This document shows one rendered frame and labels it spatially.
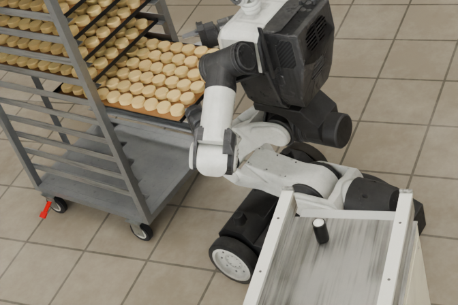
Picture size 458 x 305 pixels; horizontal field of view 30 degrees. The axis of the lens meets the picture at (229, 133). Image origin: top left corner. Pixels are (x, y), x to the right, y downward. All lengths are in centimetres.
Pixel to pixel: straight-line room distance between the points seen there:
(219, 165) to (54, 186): 144
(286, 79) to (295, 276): 76
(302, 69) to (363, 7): 196
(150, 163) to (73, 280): 57
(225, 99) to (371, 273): 70
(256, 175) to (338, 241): 103
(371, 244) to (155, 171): 165
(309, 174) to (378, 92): 97
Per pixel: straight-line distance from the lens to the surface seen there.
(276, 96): 261
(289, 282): 199
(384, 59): 403
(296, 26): 248
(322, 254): 202
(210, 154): 234
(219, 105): 236
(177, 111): 283
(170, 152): 359
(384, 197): 283
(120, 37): 319
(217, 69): 241
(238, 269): 313
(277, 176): 299
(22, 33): 306
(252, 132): 282
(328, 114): 272
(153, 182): 347
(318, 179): 295
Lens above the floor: 232
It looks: 37 degrees down
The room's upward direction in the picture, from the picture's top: 18 degrees counter-clockwise
